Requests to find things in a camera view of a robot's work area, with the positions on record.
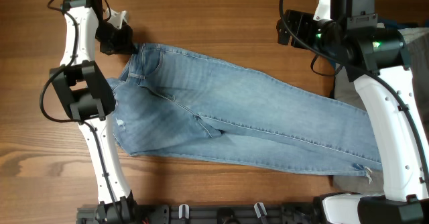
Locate light blue denim jeans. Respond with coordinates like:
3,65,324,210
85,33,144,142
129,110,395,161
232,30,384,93
109,44,381,176

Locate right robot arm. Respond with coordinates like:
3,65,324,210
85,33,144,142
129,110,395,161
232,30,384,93
278,0,428,223

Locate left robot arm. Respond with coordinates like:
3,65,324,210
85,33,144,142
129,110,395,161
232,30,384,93
46,0,141,223

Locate grey folded shorts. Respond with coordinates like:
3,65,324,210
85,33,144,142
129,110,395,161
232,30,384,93
333,27,428,194

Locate dark blue folded garment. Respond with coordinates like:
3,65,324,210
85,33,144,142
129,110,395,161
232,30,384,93
378,18,419,30

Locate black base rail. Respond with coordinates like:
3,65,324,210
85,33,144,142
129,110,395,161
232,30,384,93
76,203,321,224

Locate right grey rail clip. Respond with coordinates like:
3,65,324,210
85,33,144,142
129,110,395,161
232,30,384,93
253,202,267,219

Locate grey rail clip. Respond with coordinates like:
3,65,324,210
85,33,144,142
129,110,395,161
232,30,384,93
253,202,267,219
178,204,190,220

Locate left grey rail clip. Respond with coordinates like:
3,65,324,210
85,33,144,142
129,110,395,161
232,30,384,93
178,204,190,220

